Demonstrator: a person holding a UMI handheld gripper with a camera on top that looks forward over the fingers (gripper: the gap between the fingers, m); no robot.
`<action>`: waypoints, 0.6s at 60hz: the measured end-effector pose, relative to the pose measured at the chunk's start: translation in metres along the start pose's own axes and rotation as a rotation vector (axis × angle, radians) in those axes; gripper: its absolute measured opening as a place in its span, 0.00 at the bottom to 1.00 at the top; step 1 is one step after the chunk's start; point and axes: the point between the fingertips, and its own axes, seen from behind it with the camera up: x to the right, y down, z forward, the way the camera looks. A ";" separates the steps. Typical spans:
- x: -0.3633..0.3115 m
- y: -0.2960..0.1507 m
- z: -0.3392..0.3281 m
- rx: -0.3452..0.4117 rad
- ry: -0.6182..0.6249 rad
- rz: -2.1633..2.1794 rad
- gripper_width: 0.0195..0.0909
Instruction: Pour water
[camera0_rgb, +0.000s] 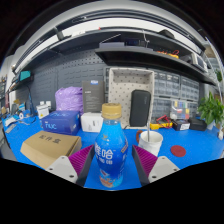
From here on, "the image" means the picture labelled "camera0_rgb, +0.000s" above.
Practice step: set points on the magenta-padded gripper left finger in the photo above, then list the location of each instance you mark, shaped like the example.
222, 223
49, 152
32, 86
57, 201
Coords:
63, 166

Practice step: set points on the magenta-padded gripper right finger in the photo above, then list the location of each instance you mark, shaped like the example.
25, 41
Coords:
161, 166

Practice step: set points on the blue drink bottle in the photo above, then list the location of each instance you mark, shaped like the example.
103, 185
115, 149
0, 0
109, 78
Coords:
110, 150

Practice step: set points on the flat round red coaster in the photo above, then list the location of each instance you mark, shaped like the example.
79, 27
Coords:
178, 151

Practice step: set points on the white ribbed cup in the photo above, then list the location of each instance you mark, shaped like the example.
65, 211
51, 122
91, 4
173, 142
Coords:
151, 145

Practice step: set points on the brown cardboard box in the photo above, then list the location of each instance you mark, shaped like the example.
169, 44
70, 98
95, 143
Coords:
46, 148

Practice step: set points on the metal spoon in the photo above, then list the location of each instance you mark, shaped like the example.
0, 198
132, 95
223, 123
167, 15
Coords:
148, 130

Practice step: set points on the blue printed box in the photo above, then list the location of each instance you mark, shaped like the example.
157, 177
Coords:
60, 123

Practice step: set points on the black box with white label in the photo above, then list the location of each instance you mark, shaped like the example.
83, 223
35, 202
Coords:
180, 125

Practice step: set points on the white carton box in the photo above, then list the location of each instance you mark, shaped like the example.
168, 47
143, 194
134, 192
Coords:
90, 122

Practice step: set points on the black flat case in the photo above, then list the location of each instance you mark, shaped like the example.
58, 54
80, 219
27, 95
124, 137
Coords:
197, 124

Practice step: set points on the small white box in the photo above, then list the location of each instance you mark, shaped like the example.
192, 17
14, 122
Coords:
42, 111

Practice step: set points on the clear organizer with coloured parts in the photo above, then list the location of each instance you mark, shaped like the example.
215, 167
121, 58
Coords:
179, 109

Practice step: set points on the grey small-parts drawer cabinet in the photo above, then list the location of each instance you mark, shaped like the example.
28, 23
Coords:
190, 89
166, 84
161, 106
193, 109

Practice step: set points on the black rectangular case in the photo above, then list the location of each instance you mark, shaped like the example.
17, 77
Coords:
140, 108

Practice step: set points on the purple plastic bag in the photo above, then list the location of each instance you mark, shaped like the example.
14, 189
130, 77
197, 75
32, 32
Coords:
68, 100

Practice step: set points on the white power adapter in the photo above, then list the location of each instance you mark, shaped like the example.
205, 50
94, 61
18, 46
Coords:
220, 134

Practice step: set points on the green potted plant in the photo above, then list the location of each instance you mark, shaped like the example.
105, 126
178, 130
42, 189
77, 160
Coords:
210, 110

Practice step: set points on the dark grey flat box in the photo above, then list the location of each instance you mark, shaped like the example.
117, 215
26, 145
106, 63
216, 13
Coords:
92, 96

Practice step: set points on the white perforated tray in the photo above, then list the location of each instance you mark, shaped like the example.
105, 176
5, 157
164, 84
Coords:
121, 90

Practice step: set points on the white shelf unit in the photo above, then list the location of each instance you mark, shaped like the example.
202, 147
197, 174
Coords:
217, 75

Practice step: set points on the black workbench shelf unit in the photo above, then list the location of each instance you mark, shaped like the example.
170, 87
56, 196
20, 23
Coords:
133, 55

